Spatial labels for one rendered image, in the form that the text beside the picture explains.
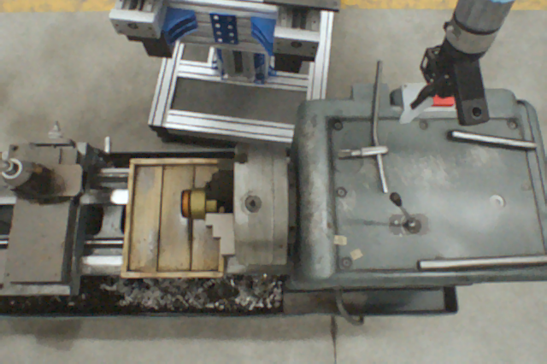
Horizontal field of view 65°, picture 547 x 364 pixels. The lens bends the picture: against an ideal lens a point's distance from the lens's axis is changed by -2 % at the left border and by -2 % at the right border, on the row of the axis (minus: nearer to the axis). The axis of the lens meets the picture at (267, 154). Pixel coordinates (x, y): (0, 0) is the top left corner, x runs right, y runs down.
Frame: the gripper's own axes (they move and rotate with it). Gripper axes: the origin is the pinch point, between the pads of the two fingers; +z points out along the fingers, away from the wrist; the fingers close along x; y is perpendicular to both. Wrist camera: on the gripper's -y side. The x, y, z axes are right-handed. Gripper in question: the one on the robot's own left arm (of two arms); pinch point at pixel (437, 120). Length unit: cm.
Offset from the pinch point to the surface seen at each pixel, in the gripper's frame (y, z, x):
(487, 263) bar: -24.8, 20.1, -8.0
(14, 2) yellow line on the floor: 195, 97, 162
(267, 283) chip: -3, 86, 38
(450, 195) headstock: -8.8, 18.3, -5.5
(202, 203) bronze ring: 5, 28, 52
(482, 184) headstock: -7.8, 18.1, -13.5
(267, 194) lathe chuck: -0.8, 18.1, 35.3
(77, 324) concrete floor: 9, 143, 131
